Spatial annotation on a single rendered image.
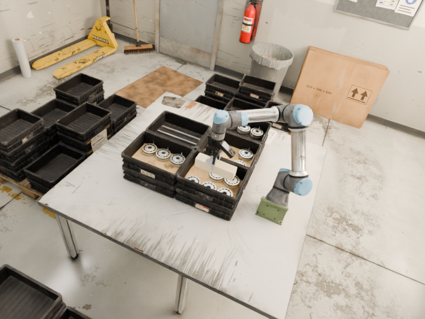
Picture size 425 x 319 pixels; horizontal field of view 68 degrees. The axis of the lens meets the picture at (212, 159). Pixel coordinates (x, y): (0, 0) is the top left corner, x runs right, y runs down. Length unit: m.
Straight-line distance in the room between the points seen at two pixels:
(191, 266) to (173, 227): 0.28
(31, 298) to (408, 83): 4.56
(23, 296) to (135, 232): 0.68
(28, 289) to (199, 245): 0.98
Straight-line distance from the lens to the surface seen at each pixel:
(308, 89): 4.69
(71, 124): 3.16
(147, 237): 1.96
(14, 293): 2.19
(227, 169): 1.80
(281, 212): 2.07
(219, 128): 1.63
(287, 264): 2.00
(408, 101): 4.99
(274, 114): 1.92
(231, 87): 4.07
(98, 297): 2.59
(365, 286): 3.07
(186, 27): 5.24
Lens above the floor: 2.33
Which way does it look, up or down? 42 degrees down
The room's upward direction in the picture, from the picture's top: 10 degrees clockwise
